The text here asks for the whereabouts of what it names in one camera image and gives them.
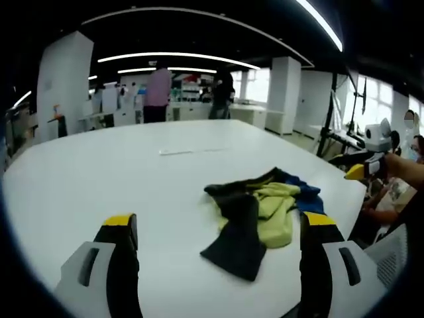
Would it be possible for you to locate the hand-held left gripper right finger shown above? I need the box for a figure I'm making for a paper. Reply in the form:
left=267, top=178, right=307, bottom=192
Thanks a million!
left=299, top=211, right=388, bottom=318

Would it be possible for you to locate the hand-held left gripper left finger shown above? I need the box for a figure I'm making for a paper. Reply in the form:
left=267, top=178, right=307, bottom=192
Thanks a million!
left=54, top=213, right=144, bottom=318

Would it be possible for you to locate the black yellow blue garment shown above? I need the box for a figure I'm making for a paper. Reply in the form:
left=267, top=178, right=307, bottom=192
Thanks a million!
left=199, top=167, right=325, bottom=282

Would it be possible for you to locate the white template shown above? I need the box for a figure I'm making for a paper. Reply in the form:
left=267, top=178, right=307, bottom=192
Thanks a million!
left=158, top=146, right=233, bottom=156

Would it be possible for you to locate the person's right hand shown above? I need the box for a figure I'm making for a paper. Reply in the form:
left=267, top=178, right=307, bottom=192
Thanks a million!
left=384, top=154, right=424, bottom=187

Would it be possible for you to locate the black tripod stand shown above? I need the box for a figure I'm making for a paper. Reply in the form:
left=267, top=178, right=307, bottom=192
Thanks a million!
left=315, top=71, right=369, bottom=159

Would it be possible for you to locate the white mesh chair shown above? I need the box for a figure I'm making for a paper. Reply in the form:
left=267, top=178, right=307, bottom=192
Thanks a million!
left=363, top=222, right=409, bottom=290

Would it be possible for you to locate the white square pillar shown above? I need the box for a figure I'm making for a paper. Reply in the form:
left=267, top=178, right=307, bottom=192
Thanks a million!
left=266, top=56, right=303, bottom=136
left=35, top=30, right=95, bottom=144

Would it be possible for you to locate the white low cabinet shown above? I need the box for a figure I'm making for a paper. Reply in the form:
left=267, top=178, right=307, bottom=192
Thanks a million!
left=228, top=104, right=286, bottom=135

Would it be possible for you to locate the long ceiling light strip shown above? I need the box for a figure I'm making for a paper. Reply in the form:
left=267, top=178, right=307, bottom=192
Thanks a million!
left=97, top=51, right=262, bottom=71
left=293, top=0, right=345, bottom=53

